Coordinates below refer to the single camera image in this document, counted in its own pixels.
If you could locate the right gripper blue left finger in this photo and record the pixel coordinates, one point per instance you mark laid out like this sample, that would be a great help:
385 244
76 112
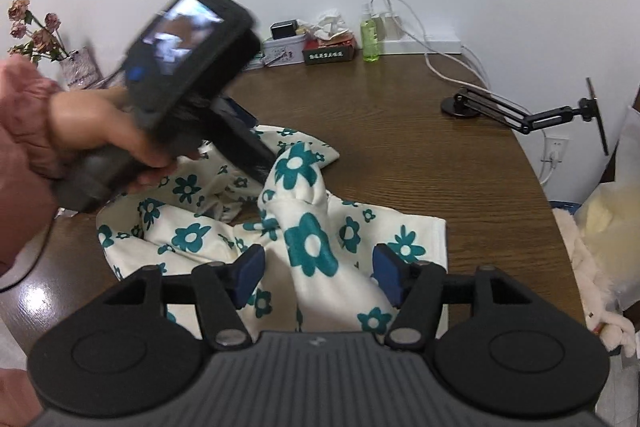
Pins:
221 291

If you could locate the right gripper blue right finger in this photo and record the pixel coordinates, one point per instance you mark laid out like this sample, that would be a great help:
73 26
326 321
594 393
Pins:
415 291

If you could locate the white teal flower garment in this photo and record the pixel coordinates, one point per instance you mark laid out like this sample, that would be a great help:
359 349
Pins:
318 246

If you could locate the pink left sleeve forearm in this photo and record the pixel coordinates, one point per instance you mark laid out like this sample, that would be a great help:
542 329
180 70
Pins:
29 162

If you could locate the person's left hand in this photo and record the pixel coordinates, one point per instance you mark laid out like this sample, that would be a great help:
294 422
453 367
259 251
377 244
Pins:
88 119

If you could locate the white tin box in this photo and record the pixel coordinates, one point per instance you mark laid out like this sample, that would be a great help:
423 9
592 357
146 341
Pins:
284 51

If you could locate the black small box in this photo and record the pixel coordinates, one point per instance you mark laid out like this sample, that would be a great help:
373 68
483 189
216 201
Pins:
284 29

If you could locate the dried pink flower bouquet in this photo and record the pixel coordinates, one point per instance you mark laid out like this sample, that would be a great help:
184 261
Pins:
36 40

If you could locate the red black tissue box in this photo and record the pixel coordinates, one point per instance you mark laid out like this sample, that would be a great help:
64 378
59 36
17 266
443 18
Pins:
328 40

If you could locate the white plush toy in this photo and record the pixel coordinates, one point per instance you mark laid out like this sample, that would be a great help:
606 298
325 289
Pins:
594 288

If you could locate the black articulated desk stand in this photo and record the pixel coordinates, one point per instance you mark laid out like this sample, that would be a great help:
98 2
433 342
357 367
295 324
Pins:
472 102

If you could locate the green liquid bottle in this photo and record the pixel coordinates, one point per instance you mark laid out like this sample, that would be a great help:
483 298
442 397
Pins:
369 35

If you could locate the plastic bag yellow contents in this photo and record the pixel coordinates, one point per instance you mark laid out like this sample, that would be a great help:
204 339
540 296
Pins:
609 218

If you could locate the white wall socket plug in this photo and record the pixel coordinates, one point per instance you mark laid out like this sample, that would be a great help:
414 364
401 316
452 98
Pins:
554 149

